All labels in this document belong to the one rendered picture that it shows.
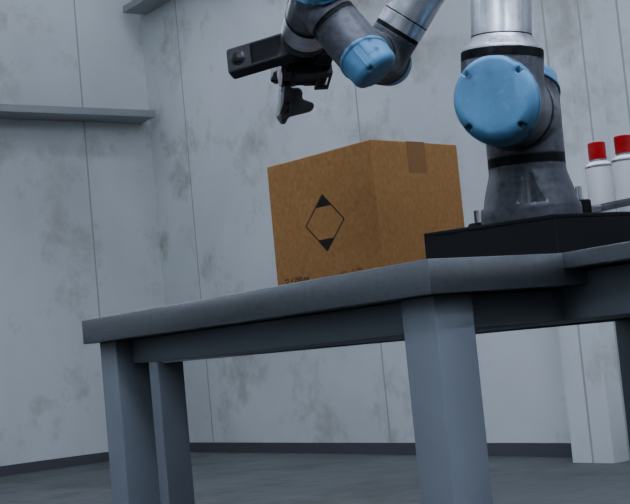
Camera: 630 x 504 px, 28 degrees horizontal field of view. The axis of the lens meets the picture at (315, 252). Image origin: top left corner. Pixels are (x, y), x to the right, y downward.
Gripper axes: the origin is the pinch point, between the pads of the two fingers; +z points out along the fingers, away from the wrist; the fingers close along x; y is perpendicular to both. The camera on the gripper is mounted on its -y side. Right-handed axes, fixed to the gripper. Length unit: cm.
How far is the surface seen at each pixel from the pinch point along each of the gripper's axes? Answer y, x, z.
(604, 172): 63, -11, 15
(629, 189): 65, -16, 11
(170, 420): -18, -33, 74
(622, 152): 65, -9, 9
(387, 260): 20.7, -21.8, 22.6
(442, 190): 35.3, -6.4, 26.9
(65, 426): -46, 193, 865
